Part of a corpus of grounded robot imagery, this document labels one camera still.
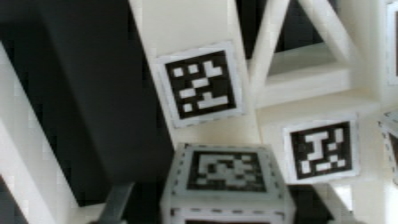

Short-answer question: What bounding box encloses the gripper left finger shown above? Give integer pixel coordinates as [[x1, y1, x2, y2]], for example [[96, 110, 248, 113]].
[[88, 182, 135, 224]]

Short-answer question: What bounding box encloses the white chair seat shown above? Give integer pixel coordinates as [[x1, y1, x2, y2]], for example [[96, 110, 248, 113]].
[[257, 95, 385, 224]]

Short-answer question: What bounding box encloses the white chair back piece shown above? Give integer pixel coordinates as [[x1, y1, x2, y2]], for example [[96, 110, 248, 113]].
[[128, 0, 398, 144]]

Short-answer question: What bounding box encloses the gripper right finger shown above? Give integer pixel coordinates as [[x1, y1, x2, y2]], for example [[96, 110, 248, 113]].
[[312, 184, 357, 224]]

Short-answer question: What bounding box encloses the white U-shaped fence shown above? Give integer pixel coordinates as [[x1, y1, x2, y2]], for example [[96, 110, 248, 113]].
[[0, 43, 103, 224]]

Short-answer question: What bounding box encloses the white chair leg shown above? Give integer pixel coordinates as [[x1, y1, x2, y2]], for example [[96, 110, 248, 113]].
[[378, 110, 398, 185], [160, 143, 296, 224]]

